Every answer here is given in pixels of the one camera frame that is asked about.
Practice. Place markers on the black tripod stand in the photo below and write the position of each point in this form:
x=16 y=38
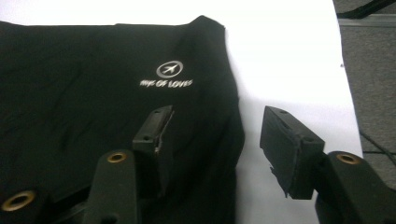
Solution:
x=364 y=9

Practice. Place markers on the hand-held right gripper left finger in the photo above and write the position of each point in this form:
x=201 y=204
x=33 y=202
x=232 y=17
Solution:
x=149 y=130

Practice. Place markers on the black shorts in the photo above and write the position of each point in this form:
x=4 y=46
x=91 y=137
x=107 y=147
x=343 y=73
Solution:
x=93 y=93

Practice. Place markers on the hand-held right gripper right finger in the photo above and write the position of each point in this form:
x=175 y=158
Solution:
x=289 y=155

